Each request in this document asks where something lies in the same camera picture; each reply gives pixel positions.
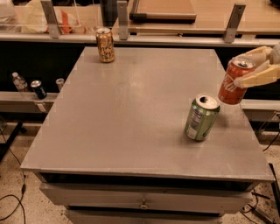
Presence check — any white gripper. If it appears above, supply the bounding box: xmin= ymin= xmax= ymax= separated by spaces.
xmin=234 ymin=42 xmax=280 ymax=88

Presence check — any orange coke can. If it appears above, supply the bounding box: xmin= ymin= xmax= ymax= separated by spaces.
xmin=218 ymin=56 xmax=256 ymax=105

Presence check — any green soda can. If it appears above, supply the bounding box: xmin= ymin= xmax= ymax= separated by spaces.
xmin=185 ymin=93 xmax=221 ymax=141

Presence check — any gold soda can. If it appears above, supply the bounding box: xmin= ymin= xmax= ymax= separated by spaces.
xmin=96 ymin=27 xmax=115 ymax=63

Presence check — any silver can on shelf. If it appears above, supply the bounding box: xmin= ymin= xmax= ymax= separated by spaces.
xmin=56 ymin=78 xmax=65 ymax=90

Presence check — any dark blue soda can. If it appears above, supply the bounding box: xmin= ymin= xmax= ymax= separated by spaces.
xmin=31 ymin=80 xmax=47 ymax=100

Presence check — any wooden board black edge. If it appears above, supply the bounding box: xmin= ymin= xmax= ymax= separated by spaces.
xmin=129 ymin=0 xmax=197 ymax=22

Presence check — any grey drawer cabinet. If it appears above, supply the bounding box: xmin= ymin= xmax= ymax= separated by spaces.
xmin=22 ymin=47 xmax=274 ymax=224

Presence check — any brass drawer knob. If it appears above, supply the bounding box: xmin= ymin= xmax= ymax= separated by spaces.
xmin=139 ymin=199 xmax=149 ymax=210

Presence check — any orange white bag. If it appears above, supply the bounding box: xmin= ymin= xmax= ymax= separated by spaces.
xmin=21 ymin=0 xmax=86 ymax=34

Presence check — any clear plastic water bottle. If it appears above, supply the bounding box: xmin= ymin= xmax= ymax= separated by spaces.
xmin=12 ymin=72 xmax=29 ymax=92

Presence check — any right metal bracket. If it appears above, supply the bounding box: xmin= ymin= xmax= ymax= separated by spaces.
xmin=223 ymin=3 xmax=246 ymax=43

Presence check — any metal bracket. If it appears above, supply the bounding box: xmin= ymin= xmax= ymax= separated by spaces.
xmin=116 ymin=0 xmax=129 ymax=40
xmin=40 ymin=0 xmax=61 ymax=39
xmin=223 ymin=3 xmax=246 ymax=43

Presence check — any black cables right floor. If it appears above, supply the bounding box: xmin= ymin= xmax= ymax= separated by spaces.
xmin=239 ymin=130 xmax=280 ymax=224

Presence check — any middle metal bracket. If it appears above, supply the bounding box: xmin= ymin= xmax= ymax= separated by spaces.
xmin=116 ymin=0 xmax=129 ymax=40

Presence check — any left metal bracket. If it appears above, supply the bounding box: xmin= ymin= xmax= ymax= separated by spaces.
xmin=40 ymin=0 xmax=61 ymax=39

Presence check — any black floor cable left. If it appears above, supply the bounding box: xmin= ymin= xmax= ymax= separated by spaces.
xmin=0 ymin=128 xmax=28 ymax=224

